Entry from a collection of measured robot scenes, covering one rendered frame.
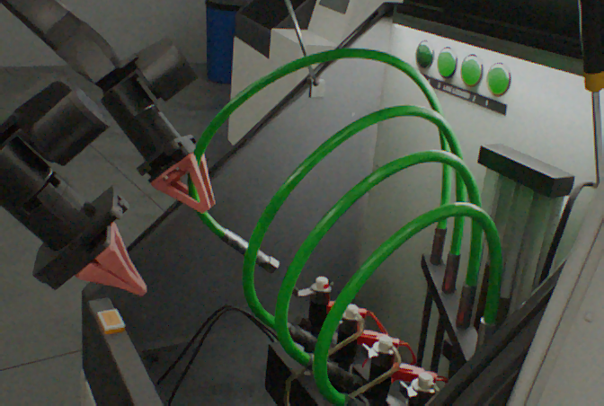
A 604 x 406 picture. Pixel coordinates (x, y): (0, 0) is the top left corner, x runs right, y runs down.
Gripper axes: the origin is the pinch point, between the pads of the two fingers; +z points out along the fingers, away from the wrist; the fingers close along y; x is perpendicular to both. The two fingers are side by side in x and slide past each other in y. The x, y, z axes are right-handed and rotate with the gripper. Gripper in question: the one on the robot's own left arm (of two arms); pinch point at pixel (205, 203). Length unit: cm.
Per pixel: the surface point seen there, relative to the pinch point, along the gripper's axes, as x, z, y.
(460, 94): -37.9, 10.4, 21.2
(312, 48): -14, -32, 281
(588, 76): -44, 12, -28
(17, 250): 150, -36, 221
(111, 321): 25.9, 5.8, 8.9
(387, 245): -19.6, 14.3, -25.4
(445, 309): -17.8, 30.8, -0.3
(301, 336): -2.0, 20.7, -8.5
